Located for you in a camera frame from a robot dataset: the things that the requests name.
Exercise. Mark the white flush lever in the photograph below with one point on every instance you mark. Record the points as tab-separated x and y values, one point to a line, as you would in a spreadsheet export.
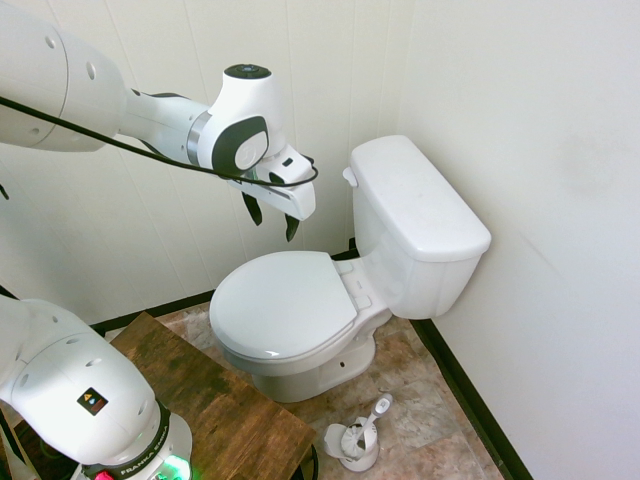
350	176

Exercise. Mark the white toilet brush holder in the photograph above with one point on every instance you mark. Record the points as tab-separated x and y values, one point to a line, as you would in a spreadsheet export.
352	447

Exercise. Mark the white toilet seat lid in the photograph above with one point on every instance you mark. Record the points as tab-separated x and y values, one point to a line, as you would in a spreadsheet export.
280	305

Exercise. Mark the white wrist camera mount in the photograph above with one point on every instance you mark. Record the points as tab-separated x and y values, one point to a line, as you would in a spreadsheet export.
285	167

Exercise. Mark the white toilet brush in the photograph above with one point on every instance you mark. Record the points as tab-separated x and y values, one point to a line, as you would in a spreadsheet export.
367	425

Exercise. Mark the white toilet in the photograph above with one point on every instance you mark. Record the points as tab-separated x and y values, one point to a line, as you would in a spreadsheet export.
470	385

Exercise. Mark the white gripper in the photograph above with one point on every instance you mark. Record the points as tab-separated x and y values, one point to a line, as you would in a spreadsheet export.
295	196

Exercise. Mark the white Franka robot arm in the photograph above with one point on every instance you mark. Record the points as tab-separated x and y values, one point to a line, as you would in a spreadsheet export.
75	100

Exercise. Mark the white toilet tank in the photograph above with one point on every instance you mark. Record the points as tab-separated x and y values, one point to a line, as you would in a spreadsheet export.
400	260

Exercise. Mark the white toilet tank lid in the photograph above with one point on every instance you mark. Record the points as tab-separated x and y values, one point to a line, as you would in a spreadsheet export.
415	195

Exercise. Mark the white toilet bowl base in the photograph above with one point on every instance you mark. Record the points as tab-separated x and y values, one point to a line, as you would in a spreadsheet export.
320	370

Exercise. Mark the brown wooden table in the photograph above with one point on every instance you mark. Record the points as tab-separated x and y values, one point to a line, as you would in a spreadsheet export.
215	395

